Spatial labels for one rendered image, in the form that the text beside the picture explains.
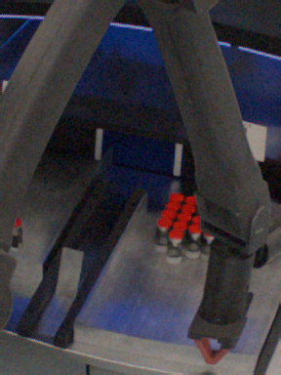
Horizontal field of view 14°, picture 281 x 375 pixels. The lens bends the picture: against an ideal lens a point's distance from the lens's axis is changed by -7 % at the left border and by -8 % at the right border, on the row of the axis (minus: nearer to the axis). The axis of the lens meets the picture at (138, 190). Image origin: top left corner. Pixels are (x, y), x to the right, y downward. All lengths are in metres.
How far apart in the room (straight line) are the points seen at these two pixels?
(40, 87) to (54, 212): 0.81
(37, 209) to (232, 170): 0.59
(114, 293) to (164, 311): 0.08
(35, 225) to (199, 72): 0.66
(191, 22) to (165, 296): 0.61
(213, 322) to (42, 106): 0.49
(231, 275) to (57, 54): 0.46
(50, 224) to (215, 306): 0.45
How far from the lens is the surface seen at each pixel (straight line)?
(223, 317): 1.43
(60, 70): 1.03
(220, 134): 1.25
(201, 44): 1.17
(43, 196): 1.85
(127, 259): 1.73
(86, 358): 1.55
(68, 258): 1.65
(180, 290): 1.67
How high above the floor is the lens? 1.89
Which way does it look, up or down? 33 degrees down
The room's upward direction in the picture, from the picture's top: 4 degrees clockwise
